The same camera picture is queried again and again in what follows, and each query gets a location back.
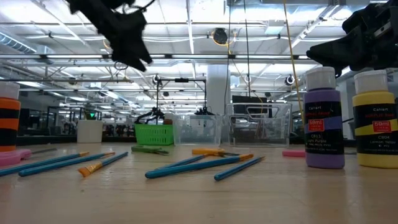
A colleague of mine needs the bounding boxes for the black monitor screen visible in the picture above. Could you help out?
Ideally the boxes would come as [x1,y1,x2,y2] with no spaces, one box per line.
[19,108,31,126]
[231,95,269,115]

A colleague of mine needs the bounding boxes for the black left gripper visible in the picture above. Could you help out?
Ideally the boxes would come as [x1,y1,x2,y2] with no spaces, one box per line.
[96,6,154,72]

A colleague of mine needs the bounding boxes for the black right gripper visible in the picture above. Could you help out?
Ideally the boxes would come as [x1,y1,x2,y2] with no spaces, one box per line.
[306,0,398,78]

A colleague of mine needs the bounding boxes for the orange paint bottle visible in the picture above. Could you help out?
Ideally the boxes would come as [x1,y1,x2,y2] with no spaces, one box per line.
[0,81,22,153]

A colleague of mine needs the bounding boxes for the purple paint bottle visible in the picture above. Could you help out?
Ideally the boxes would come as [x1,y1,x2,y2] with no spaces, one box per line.
[303,66,346,170]

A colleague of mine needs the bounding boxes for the large clear plastic bin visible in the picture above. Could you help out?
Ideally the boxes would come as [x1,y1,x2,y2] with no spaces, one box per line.
[222,101,294,147]

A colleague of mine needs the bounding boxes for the white building column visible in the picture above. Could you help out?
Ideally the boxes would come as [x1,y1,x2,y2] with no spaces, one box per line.
[206,64,231,115]

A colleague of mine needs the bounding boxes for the black aluminium table frame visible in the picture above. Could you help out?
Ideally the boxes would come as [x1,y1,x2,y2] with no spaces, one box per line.
[15,135,357,149]

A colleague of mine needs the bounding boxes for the white cylindrical cup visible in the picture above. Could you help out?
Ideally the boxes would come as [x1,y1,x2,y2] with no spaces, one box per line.
[76,119,104,144]

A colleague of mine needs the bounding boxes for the yellow cable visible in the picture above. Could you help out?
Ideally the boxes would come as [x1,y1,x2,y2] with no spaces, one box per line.
[282,0,305,127]

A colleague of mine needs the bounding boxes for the blue handled paintbrush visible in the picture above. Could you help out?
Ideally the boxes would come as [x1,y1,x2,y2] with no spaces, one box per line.
[144,153,254,179]
[213,156,266,182]
[77,151,129,179]
[0,151,90,177]
[157,154,206,170]
[17,151,116,177]

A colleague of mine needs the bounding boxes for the green scissors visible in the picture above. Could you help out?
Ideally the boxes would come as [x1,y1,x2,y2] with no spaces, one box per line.
[131,144,170,156]

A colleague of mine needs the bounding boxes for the pink scissors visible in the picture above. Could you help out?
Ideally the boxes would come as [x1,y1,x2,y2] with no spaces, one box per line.
[282,149,307,158]
[0,147,58,167]

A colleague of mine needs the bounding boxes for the small clear plastic bin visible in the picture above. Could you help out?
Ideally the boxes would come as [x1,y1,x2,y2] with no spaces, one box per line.
[172,113,223,146]

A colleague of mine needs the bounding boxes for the yellow paint bottle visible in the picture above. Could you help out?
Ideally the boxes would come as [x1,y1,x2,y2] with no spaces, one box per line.
[352,69,398,169]

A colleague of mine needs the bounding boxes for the orange scissors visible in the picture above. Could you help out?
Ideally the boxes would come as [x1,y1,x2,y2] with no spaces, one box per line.
[191,147,241,158]

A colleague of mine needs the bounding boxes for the green plastic basket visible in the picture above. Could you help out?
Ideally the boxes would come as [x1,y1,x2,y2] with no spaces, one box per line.
[134,123,175,146]

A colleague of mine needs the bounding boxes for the background black robot station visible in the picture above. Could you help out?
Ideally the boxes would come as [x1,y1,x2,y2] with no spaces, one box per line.
[155,77,208,116]

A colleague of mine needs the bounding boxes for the thin black hanging cable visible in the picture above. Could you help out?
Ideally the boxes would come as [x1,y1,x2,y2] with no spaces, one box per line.
[224,0,233,114]

